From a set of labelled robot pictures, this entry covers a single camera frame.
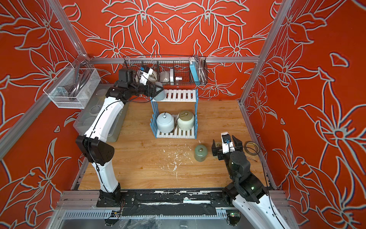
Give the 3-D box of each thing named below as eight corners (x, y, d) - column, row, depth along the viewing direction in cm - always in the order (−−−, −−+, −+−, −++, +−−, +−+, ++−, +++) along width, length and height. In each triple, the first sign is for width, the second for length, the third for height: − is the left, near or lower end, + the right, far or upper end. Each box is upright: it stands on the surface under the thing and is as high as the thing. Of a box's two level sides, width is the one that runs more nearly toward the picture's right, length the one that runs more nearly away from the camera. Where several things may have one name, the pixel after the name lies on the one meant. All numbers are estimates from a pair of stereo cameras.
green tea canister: (194, 161, 89) (195, 155, 81) (194, 151, 93) (195, 144, 86) (206, 161, 88) (208, 155, 81) (205, 151, 93) (206, 144, 86)
